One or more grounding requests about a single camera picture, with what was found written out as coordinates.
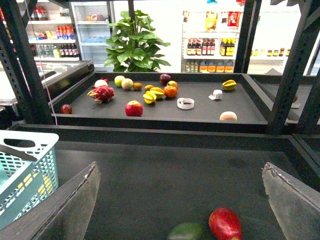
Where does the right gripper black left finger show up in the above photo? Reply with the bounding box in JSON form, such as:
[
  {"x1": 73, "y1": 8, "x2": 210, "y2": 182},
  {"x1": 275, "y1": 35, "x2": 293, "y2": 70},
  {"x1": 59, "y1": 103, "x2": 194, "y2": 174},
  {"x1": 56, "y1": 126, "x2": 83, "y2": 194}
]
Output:
[{"x1": 0, "y1": 162, "x2": 101, "y2": 240}]

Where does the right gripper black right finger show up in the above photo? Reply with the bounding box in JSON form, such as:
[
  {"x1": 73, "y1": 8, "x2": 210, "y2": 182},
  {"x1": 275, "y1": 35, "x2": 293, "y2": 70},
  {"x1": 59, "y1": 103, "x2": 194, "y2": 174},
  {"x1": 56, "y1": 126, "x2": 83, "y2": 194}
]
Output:
[{"x1": 262, "y1": 162, "x2": 320, "y2": 240}]

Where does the light blue plastic basket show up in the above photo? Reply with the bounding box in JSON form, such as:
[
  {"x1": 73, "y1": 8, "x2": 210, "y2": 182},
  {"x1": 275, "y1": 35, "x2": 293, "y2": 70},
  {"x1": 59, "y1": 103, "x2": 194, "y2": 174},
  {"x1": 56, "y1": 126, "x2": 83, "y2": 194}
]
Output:
[{"x1": 0, "y1": 130, "x2": 59, "y2": 229}]

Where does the grey basket handle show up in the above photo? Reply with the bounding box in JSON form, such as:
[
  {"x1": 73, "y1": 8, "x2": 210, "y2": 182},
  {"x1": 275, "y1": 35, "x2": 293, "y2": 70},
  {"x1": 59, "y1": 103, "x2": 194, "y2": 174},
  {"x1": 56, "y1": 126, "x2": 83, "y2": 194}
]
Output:
[{"x1": 0, "y1": 144, "x2": 38, "y2": 162}]

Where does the yellow mango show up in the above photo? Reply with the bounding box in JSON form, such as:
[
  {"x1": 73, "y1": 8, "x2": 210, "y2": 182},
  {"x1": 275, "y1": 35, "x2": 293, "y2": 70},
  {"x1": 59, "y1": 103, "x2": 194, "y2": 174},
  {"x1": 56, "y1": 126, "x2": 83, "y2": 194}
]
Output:
[{"x1": 14, "y1": 173, "x2": 54, "y2": 197}]

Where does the green red mango small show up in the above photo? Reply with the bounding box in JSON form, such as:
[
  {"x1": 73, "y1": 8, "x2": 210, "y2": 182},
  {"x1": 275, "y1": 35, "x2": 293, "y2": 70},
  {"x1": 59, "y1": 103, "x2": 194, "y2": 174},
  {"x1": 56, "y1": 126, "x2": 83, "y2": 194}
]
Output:
[{"x1": 167, "y1": 80, "x2": 179, "y2": 89}]

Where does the small dark red fruit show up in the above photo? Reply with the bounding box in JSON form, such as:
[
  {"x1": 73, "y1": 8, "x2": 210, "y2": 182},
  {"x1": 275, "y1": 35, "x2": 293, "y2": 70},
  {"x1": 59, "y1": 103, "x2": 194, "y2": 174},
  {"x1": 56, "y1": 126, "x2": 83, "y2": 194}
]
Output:
[{"x1": 60, "y1": 104, "x2": 73, "y2": 114}]

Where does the green avocado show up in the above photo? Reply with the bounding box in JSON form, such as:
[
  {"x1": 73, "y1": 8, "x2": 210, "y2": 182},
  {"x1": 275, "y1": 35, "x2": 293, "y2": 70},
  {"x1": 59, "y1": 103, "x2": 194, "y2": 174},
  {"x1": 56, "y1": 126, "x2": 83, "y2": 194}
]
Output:
[{"x1": 166, "y1": 222, "x2": 203, "y2": 240}]

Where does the peach at tray front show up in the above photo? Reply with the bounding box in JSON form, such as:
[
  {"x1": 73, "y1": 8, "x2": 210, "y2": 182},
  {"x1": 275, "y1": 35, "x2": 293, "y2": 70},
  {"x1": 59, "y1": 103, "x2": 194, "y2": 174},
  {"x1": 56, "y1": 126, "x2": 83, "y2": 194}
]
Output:
[{"x1": 219, "y1": 111, "x2": 238, "y2": 121}]

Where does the red apple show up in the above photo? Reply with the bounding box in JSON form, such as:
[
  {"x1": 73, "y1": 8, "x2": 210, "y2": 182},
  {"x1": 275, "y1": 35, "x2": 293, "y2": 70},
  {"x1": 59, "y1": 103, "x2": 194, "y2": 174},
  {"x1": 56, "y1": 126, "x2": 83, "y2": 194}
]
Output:
[{"x1": 125, "y1": 100, "x2": 144, "y2": 117}]

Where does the pink dragon fruit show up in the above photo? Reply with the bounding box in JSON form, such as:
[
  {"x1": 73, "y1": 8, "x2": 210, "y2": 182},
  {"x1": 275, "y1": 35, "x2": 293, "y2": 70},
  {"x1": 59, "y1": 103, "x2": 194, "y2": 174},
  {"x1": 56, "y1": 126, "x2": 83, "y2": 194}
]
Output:
[{"x1": 87, "y1": 85, "x2": 114, "y2": 104}]

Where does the white onion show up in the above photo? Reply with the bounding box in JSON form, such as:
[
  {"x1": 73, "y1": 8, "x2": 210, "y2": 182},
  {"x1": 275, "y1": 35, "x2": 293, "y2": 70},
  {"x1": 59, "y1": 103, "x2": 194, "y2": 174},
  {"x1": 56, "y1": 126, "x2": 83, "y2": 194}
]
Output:
[{"x1": 94, "y1": 79, "x2": 108, "y2": 88}]

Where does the yellow starfruit far right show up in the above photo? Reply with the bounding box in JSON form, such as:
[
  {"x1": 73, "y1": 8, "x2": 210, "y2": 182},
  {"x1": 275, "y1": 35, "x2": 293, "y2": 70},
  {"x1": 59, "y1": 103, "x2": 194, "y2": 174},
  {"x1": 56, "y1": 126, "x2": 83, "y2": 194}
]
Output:
[{"x1": 222, "y1": 79, "x2": 237, "y2": 91}]

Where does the glass top freezer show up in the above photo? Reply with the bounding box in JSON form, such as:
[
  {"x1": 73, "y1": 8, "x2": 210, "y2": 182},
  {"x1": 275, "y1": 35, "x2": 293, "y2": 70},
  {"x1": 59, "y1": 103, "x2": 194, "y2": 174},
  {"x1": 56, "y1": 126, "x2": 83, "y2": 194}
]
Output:
[{"x1": 0, "y1": 60, "x2": 95, "y2": 106}]

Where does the yellow starfruit pair front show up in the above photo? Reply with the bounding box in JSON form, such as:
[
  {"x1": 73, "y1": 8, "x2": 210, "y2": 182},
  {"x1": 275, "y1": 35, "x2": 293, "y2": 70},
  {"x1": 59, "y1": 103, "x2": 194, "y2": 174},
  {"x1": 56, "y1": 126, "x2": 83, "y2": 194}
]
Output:
[{"x1": 143, "y1": 91, "x2": 157, "y2": 105}]

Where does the peach near green apple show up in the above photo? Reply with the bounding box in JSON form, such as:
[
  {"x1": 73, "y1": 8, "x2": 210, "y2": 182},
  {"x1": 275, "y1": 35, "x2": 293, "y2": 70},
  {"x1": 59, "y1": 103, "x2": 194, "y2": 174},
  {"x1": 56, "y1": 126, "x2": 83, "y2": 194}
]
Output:
[{"x1": 121, "y1": 78, "x2": 134, "y2": 90}]

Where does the green apple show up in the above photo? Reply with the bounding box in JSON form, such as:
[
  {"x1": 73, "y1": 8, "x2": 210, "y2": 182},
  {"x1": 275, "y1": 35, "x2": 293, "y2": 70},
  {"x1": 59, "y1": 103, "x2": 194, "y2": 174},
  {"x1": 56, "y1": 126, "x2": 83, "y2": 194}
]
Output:
[{"x1": 114, "y1": 75, "x2": 125, "y2": 88}]

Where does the brown kiwi left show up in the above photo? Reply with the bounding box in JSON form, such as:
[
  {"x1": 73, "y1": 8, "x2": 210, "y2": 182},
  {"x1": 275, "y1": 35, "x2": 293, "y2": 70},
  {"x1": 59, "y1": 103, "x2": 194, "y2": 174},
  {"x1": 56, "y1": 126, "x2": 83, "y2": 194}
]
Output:
[{"x1": 132, "y1": 82, "x2": 143, "y2": 91}]

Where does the brown kiwi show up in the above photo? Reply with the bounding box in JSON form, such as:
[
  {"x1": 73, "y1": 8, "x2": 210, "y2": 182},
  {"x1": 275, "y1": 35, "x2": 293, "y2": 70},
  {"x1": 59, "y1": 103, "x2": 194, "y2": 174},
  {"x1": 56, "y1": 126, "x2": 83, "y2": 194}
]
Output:
[
  {"x1": 132, "y1": 82, "x2": 143, "y2": 91},
  {"x1": 144, "y1": 84, "x2": 154, "y2": 92}
]

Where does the brown kiwi right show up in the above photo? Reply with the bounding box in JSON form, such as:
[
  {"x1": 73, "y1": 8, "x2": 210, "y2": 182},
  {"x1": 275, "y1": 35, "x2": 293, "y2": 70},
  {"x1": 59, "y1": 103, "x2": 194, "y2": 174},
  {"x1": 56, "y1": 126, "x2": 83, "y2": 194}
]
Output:
[{"x1": 144, "y1": 84, "x2": 154, "y2": 92}]

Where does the black fruit display tray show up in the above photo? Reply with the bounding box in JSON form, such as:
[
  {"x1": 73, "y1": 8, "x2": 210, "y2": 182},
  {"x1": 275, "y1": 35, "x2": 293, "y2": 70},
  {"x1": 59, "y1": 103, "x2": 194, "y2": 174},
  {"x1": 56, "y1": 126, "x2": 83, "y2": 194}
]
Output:
[{"x1": 52, "y1": 72, "x2": 273, "y2": 133}]

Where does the orange persimmon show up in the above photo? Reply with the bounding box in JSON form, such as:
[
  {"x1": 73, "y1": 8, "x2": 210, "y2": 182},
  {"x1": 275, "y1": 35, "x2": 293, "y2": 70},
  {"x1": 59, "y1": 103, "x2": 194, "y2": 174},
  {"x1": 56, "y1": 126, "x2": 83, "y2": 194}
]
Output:
[{"x1": 163, "y1": 85, "x2": 178, "y2": 98}]

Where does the dark purple fruit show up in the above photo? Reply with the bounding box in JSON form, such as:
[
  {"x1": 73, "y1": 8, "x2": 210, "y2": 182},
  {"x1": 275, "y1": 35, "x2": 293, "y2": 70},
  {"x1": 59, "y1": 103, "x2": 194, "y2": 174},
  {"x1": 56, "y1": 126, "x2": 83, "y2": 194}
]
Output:
[{"x1": 159, "y1": 73, "x2": 172, "y2": 85}]

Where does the green potted plant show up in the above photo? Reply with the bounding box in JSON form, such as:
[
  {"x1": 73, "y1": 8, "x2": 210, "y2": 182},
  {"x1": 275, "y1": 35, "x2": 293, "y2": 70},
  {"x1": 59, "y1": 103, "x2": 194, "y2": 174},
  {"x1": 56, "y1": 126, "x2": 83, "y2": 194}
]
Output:
[{"x1": 104, "y1": 10, "x2": 171, "y2": 73}]

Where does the black shelf upright post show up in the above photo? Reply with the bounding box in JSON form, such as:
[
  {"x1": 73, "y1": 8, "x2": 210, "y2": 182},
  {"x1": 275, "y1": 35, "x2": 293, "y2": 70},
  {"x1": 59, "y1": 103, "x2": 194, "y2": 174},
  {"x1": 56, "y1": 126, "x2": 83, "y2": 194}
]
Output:
[{"x1": 0, "y1": 0, "x2": 54, "y2": 125}]

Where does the white tape ring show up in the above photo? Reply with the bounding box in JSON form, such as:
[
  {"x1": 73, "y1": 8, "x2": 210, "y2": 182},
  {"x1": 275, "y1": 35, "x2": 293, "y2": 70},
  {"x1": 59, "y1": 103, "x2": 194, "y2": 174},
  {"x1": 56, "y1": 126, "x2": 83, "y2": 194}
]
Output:
[{"x1": 176, "y1": 97, "x2": 195, "y2": 111}]

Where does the hanging purple cable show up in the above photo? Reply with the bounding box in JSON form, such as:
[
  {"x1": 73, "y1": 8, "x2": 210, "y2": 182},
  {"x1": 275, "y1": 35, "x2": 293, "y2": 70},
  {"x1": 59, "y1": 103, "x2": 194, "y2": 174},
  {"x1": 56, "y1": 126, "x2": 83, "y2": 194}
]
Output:
[{"x1": 23, "y1": 0, "x2": 59, "y2": 126}]

